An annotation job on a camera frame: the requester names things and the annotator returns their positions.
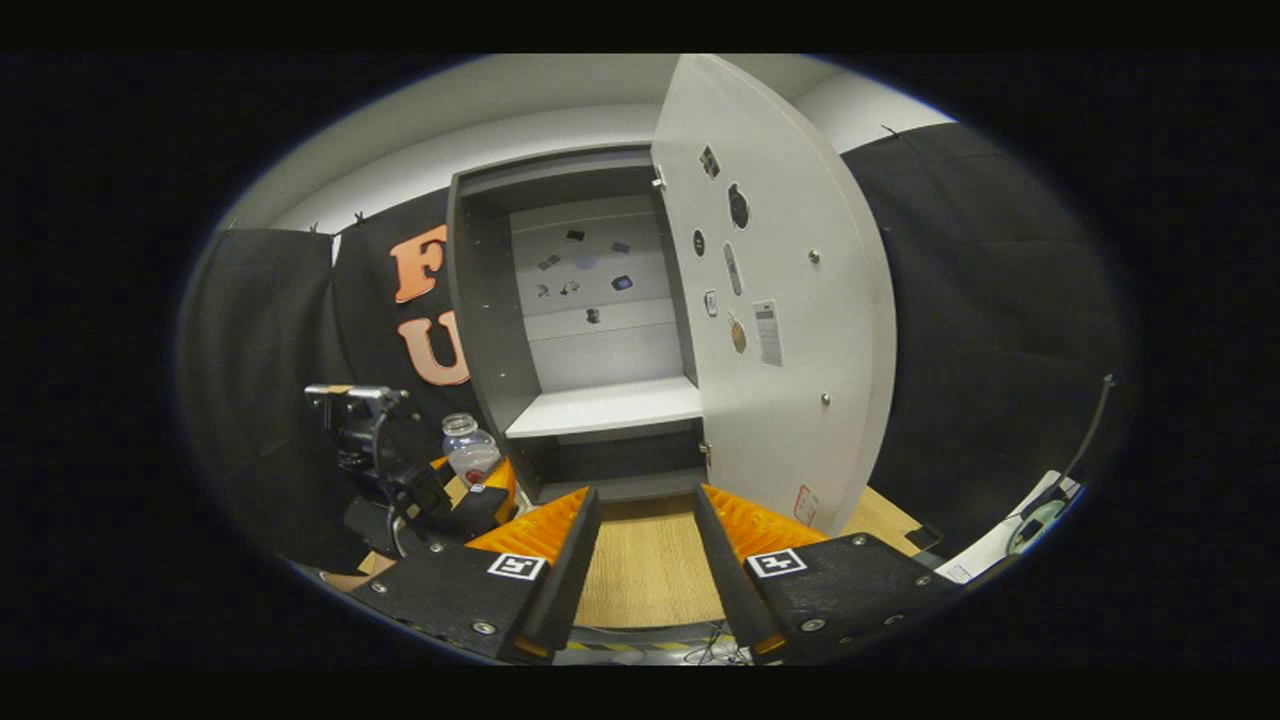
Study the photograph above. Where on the beige cabinet door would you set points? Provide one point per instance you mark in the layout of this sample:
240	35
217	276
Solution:
800	330

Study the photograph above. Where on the white sheet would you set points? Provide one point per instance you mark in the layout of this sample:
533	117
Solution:
985	555

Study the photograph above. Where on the yellow black hazard tape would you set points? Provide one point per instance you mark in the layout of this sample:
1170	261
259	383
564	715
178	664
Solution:
620	646

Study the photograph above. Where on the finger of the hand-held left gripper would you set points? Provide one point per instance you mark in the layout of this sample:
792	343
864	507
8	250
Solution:
480	505
440	463

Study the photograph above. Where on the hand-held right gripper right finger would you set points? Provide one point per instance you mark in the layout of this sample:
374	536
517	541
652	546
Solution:
735	590

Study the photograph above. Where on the round teal object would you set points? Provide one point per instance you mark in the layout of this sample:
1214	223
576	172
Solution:
1038	515

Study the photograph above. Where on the clear plastic bottle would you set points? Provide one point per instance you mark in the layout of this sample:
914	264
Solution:
470	452

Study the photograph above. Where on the grey cabinet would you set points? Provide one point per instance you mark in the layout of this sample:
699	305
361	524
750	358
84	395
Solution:
480	330

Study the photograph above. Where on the white cabinet shelf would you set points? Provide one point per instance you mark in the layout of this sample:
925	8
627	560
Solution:
600	405

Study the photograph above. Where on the black backdrop cloth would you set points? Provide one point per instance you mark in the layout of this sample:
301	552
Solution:
1000	330

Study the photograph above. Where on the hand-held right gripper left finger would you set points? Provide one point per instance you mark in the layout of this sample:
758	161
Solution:
565	590

